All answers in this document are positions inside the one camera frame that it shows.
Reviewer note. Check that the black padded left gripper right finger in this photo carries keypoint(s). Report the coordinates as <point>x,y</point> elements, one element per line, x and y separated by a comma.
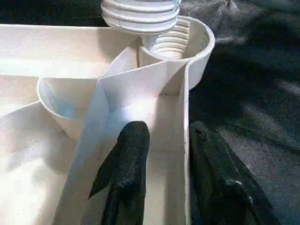
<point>220,187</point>

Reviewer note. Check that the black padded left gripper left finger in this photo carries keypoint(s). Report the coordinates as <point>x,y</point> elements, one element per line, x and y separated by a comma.
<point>126,173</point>

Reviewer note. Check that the white plastic table top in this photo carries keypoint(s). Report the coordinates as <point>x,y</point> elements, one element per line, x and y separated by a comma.
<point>47,140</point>

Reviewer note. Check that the white plastic table leg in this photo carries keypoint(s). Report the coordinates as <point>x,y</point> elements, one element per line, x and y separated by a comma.
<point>140,16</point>

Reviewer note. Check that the black work mat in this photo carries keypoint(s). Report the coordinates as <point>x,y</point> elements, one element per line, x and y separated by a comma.
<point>253,93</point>

